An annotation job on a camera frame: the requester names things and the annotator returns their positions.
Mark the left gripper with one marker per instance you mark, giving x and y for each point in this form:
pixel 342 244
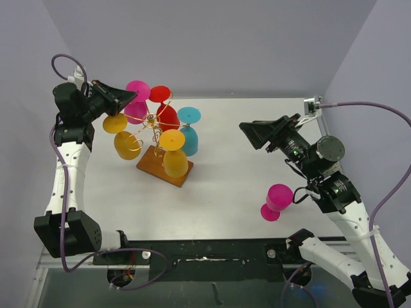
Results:
pixel 115 99

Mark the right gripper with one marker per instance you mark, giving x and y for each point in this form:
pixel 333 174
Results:
pixel 274 131

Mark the pink wine glass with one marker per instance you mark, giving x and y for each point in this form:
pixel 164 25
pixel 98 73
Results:
pixel 279 197
pixel 137 109

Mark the yellow wine glass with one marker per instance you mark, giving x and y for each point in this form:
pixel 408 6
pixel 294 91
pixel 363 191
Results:
pixel 125 144

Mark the red wine glass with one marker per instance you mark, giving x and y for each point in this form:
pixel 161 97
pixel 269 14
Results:
pixel 166 115

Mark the blue wine glass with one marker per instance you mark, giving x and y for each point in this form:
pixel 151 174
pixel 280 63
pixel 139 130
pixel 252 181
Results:
pixel 189 116

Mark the pink wine glass front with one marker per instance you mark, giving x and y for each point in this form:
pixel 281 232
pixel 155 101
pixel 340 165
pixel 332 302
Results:
pixel 279 197

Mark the orange wine glass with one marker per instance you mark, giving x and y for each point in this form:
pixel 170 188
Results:
pixel 174 160

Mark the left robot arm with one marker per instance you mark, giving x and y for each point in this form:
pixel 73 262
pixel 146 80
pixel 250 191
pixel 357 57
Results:
pixel 65 229

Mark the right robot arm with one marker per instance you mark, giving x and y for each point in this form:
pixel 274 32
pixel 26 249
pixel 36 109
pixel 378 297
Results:
pixel 377 278

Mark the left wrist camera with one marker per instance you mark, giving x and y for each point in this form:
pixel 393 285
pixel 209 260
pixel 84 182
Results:
pixel 77 77

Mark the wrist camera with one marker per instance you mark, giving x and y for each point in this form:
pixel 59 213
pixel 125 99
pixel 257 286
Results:
pixel 312 111
pixel 77 77

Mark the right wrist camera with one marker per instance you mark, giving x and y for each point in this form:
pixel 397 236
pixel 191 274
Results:
pixel 312 111

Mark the gold wire glass rack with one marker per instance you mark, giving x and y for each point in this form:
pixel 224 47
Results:
pixel 152 160

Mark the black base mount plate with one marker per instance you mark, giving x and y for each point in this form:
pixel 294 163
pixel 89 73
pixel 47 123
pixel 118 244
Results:
pixel 223 260

